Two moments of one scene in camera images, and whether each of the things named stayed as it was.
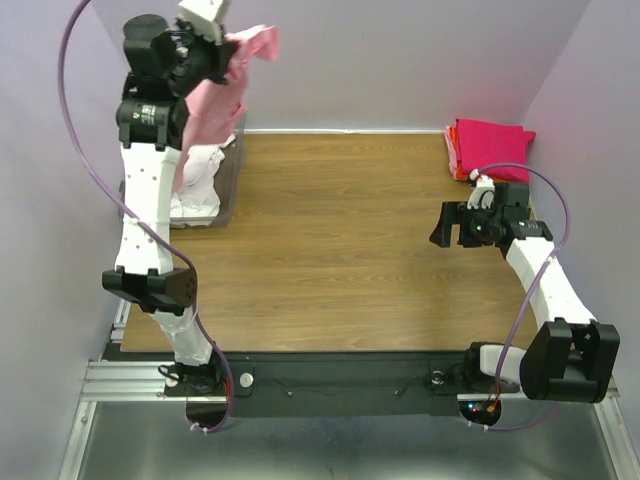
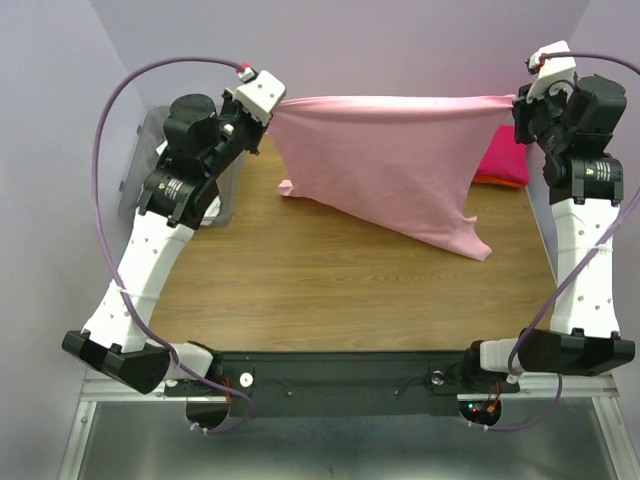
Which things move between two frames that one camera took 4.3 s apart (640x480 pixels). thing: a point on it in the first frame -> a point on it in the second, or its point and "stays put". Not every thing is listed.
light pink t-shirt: x=215 y=107 -> x=408 y=161
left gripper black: x=221 y=54 -> x=229 y=104
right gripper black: x=455 y=212 -> x=526 y=110
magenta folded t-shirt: x=481 y=144 stays put
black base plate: x=341 y=384 stays put
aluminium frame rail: x=114 y=382 stays put
